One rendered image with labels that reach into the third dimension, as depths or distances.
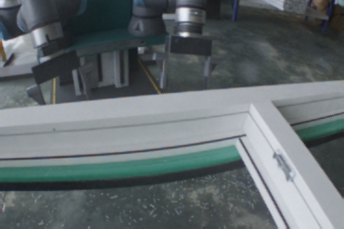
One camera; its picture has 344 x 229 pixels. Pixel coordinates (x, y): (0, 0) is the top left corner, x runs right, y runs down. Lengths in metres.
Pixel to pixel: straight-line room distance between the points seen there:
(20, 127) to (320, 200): 0.41
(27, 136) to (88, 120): 0.11
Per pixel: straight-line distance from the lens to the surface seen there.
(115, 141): 0.36
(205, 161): 0.37
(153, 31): 1.14
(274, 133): 0.35
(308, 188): 0.31
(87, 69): 0.64
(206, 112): 0.36
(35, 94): 0.64
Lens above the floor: 1.15
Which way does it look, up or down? 37 degrees down
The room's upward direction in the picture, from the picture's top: 5 degrees clockwise
